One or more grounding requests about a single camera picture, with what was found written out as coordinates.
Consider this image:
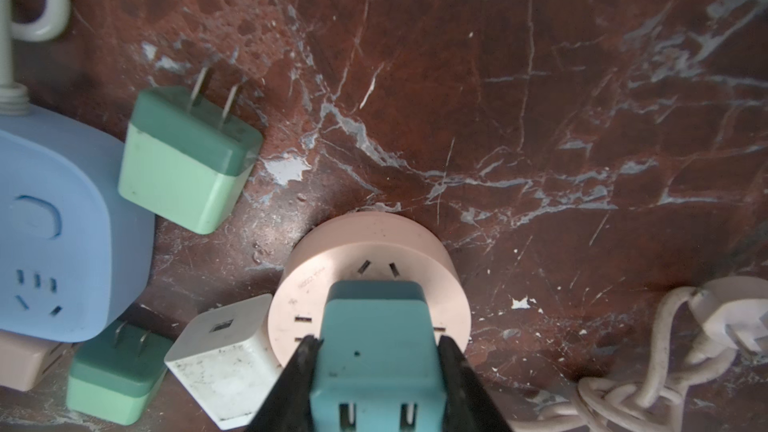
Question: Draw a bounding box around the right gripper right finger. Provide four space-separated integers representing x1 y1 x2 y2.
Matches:
438 335 513 432

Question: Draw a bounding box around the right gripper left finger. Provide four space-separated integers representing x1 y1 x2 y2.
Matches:
246 335 322 432

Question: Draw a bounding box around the teal plug adapter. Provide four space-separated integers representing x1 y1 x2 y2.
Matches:
310 280 447 431

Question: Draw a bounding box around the green plug adapter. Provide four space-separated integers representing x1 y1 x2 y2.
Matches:
66 321 173 426
118 69 264 235

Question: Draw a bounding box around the white plug adapter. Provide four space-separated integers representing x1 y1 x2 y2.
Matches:
164 294 282 431

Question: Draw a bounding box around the pink plug adapter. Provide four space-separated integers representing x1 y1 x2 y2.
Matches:
0 331 72 392

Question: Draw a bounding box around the pink round power strip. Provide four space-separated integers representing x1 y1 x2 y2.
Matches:
267 212 472 365

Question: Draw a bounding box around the blue square power strip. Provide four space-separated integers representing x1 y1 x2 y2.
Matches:
1 105 155 343

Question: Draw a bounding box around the pink cable with plug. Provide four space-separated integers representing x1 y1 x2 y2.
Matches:
509 276 768 432

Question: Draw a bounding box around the white cable of blue strip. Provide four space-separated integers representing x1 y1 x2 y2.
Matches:
0 0 72 116

